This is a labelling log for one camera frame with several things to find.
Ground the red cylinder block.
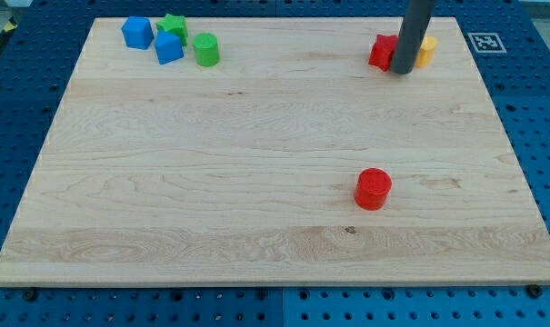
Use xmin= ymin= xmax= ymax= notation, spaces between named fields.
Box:
xmin=354 ymin=167 xmax=392 ymax=211

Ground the yellow cylinder block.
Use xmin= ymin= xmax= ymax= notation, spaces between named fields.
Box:
xmin=415 ymin=35 xmax=438 ymax=67

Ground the blue cube block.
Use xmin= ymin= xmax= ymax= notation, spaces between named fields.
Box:
xmin=121 ymin=16 xmax=154 ymax=50
xmin=155 ymin=31 xmax=184 ymax=64

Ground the grey cylindrical pointer rod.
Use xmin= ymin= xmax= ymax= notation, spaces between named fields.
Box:
xmin=390 ymin=0 xmax=437 ymax=74

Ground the blue cube block left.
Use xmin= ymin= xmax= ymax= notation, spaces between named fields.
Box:
xmin=121 ymin=16 xmax=154 ymax=50

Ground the red star block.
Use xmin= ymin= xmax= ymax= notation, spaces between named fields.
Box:
xmin=368 ymin=35 xmax=398 ymax=72

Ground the yellow black hazard tape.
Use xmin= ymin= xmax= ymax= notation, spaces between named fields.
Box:
xmin=0 ymin=15 xmax=18 ymax=55

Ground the white fiducial marker tag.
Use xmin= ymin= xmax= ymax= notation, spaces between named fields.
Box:
xmin=468 ymin=32 xmax=506 ymax=54

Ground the blue cube block right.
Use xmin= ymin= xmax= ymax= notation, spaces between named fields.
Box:
xmin=155 ymin=31 xmax=184 ymax=64

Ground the green star block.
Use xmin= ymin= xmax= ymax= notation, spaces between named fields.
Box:
xmin=156 ymin=14 xmax=188 ymax=46

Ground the light wooden board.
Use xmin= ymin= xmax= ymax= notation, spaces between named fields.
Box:
xmin=0 ymin=17 xmax=550 ymax=288

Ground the green cylinder block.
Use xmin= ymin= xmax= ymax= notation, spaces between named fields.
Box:
xmin=193 ymin=33 xmax=220 ymax=67

